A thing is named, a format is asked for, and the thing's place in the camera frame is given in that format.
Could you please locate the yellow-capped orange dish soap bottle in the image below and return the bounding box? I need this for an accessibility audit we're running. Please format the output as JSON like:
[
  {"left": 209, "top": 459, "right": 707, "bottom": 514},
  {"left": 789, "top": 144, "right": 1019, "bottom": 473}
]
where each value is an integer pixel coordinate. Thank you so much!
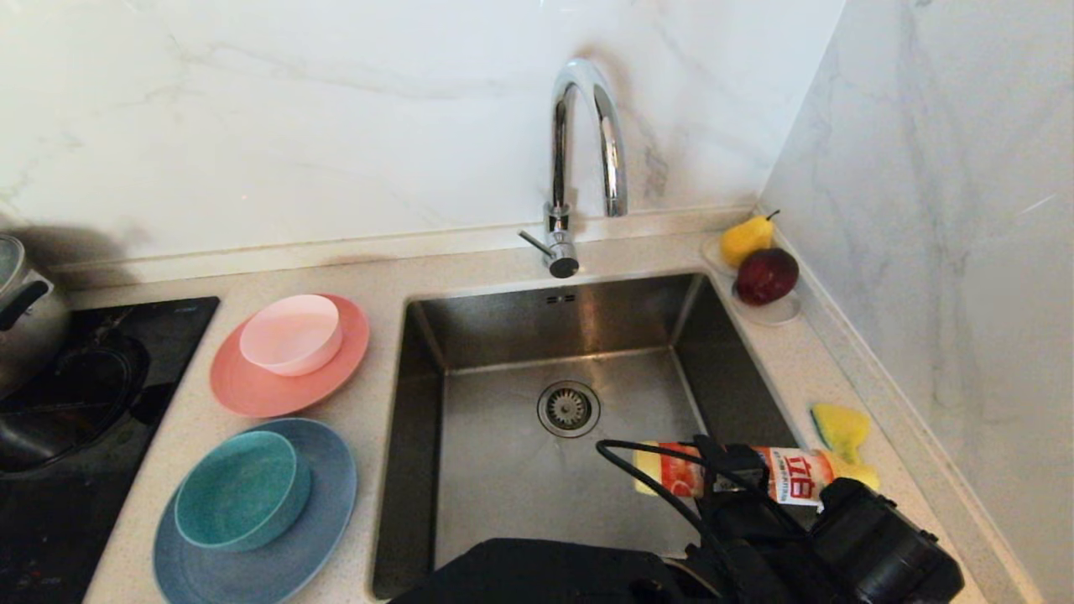
[{"left": 633, "top": 440, "right": 882, "bottom": 509}]

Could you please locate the chrome gooseneck faucet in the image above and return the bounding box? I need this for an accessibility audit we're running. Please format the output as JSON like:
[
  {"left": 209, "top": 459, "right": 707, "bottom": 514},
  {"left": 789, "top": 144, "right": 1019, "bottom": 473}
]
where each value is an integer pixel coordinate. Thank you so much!
[{"left": 517, "top": 57, "right": 629, "bottom": 279}]

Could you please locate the yellow sponge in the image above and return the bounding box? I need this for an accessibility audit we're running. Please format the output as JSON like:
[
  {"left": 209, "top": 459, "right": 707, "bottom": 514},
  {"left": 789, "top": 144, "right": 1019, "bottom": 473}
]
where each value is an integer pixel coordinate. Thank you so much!
[{"left": 811, "top": 404, "right": 873, "bottom": 466}]

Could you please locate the stainless steel sink basin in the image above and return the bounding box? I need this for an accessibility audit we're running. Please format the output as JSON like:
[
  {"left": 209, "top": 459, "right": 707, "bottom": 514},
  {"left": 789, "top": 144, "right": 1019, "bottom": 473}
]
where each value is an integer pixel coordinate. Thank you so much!
[{"left": 372, "top": 271, "right": 842, "bottom": 601}]

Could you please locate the small white dish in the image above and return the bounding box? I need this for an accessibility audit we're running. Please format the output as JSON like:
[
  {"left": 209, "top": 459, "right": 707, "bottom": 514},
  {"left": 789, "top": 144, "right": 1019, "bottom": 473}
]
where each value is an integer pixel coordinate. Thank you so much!
[
  {"left": 701, "top": 233, "right": 741, "bottom": 276},
  {"left": 732, "top": 284, "right": 803, "bottom": 326}
]

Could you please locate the round metal drain strainer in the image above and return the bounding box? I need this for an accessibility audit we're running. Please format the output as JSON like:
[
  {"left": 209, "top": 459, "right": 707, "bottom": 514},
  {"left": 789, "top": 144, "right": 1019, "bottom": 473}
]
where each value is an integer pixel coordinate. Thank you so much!
[{"left": 537, "top": 380, "right": 601, "bottom": 439}]

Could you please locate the dark red apple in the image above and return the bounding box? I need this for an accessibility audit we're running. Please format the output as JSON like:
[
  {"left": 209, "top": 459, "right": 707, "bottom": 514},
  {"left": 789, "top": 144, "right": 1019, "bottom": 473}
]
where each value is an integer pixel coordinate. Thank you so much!
[{"left": 736, "top": 247, "right": 800, "bottom": 306}]

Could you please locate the yellow pear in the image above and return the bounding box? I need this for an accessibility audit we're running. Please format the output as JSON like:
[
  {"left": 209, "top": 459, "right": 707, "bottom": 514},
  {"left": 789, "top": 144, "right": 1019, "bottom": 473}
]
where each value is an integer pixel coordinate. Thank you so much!
[{"left": 720, "top": 210, "right": 780, "bottom": 268}]

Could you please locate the blue plate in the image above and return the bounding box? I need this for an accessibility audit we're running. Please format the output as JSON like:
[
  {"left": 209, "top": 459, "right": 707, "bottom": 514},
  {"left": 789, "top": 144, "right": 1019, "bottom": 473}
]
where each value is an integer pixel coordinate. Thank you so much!
[{"left": 153, "top": 418, "right": 358, "bottom": 604}]

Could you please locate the light pink bowl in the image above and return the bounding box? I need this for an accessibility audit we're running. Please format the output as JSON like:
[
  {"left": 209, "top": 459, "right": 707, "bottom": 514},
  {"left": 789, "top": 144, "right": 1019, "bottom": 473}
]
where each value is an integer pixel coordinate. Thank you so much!
[{"left": 239, "top": 294, "right": 343, "bottom": 377}]

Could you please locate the salmon pink plate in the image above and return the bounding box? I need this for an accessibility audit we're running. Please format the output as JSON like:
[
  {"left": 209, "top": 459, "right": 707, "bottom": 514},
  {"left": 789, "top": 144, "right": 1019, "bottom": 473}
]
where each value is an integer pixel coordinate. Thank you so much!
[{"left": 210, "top": 294, "right": 371, "bottom": 419}]

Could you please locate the teal bowl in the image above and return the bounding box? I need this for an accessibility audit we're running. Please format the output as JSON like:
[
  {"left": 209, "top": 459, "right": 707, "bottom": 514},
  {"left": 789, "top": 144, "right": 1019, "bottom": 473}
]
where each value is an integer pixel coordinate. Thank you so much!
[{"left": 174, "top": 430, "right": 311, "bottom": 552}]

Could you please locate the black induction cooktop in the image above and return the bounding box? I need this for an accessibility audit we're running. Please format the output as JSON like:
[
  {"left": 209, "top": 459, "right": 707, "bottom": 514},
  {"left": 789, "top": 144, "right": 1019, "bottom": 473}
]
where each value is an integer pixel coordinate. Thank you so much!
[{"left": 0, "top": 297, "right": 221, "bottom": 604}]

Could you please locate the black frying pan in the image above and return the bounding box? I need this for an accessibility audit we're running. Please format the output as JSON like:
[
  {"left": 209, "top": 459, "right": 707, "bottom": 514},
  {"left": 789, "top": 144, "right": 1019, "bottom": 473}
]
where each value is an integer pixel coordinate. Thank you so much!
[{"left": 0, "top": 336, "right": 152, "bottom": 475}]

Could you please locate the steel cooking pot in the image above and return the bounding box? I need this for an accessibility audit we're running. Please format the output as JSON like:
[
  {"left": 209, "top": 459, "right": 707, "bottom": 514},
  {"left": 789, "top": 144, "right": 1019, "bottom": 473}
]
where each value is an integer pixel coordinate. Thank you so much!
[{"left": 0, "top": 235, "right": 70, "bottom": 399}]

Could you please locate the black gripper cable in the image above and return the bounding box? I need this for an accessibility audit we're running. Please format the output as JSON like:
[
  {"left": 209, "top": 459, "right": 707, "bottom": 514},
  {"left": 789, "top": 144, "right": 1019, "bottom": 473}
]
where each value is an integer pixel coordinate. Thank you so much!
[{"left": 595, "top": 438, "right": 739, "bottom": 580}]

